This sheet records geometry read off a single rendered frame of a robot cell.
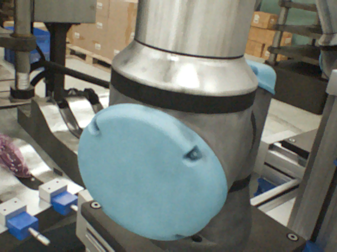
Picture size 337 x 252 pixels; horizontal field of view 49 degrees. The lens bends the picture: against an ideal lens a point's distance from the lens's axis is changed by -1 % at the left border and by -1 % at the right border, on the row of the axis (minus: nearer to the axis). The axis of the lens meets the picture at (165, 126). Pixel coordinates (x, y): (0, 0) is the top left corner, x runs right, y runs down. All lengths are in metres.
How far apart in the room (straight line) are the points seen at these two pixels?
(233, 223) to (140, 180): 0.21
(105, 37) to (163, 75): 4.89
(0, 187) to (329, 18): 0.82
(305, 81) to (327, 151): 4.24
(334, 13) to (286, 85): 4.02
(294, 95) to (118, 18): 2.40
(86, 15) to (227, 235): 1.46
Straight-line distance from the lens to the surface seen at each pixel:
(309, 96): 4.81
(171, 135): 0.24
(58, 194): 0.85
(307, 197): 0.62
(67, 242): 1.00
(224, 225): 0.45
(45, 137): 1.14
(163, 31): 0.26
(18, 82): 1.60
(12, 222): 0.78
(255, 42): 7.78
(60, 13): 1.73
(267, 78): 0.40
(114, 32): 5.00
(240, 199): 0.46
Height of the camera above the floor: 1.35
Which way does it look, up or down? 23 degrees down
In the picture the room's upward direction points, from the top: 9 degrees clockwise
